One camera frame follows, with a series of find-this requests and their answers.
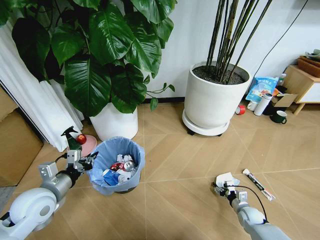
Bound blue printed snack bag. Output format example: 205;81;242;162
245;75;280;104

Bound large brown cardboard box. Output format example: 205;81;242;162
0;85;45;188

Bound thin black wall cable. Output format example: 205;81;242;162
253;0;310;81

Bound large broad-leaf green plant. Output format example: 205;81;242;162
0;0;179;118

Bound tall white plant pot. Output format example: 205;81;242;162
88;101;139;142

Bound wide white plant pot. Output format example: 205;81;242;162
183;61;252;130

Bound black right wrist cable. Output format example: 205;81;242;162
232;185;268;224

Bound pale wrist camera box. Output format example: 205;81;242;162
66;149;83;171

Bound dark green mug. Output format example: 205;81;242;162
269;109;289;125

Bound crumpled white printed paper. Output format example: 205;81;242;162
116;169;138;185

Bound crumpled white paper ball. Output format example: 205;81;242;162
115;153;134;165

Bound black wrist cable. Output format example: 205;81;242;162
232;185;268;224
54;153;69;166

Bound wrapped disposable chopsticks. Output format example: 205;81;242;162
241;168;277;202

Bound red tape roll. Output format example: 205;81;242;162
234;104;247;116

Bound white tissue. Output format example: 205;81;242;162
215;171;241;191

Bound wooden cabinet with white door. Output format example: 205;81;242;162
281;64;320;116

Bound black baseboard strip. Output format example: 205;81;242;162
143;98;186;104

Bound pink round plate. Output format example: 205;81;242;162
76;134;98;158

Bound white thermos bottle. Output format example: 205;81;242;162
253;93;274;117

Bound dark green spray bottle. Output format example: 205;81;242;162
60;125;83;153

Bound brown rectangular tray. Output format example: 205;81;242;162
296;55;320;79

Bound small open cardboard box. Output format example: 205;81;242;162
270;92;299;109

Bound grey-green bowl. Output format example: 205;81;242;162
304;48;320;60

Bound crumpled blue wrapper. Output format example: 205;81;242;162
102;168;120;187

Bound blue plastic bin liner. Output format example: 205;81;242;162
86;135;147;197

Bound thin-stemmed bamboo plant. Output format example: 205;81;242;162
205;0;274;85

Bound red and silver drink can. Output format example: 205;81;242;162
110;161;139;174

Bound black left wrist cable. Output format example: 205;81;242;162
54;153;69;166

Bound white wheeled pot saucer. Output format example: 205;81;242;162
181;109;231;137

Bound white pleated curtain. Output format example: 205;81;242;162
0;19;85;153

